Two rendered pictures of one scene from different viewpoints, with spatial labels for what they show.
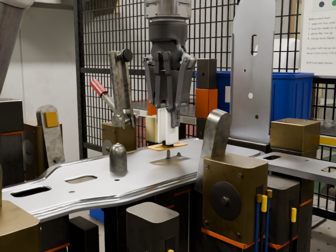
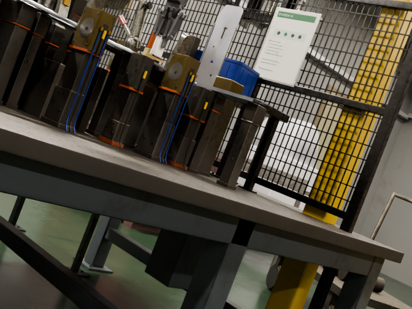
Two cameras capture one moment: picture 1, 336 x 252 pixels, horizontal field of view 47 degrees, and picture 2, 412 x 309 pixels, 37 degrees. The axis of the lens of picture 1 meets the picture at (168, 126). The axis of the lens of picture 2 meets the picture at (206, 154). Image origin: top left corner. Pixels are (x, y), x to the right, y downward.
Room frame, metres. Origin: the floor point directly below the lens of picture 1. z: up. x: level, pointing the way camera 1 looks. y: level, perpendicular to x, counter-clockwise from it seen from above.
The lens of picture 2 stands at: (-1.40, -0.09, 0.79)
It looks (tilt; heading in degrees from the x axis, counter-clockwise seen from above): 0 degrees down; 355
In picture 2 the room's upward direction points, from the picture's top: 21 degrees clockwise
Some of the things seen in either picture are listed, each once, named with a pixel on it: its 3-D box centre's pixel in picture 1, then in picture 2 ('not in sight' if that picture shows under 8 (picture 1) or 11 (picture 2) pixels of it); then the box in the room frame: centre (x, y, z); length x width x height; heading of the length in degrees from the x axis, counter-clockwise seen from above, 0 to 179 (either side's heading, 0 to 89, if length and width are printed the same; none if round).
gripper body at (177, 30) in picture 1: (168, 45); (175, 5); (0.77, 0.00, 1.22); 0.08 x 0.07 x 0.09; 44
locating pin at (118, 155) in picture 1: (118, 160); (128, 46); (0.68, 0.09, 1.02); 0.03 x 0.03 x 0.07
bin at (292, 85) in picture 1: (251, 94); (216, 74); (1.14, -0.25, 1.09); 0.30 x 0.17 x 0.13; 52
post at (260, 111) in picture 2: not in sight; (241, 146); (0.60, -0.38, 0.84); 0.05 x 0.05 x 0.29; 44
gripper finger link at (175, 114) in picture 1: (178, 114); (167, 41); (0.75, -0.02, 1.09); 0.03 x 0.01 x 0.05; 44
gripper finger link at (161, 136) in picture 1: (164, 125); (156, 46); (0.77, 0.01, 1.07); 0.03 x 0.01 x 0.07; 134
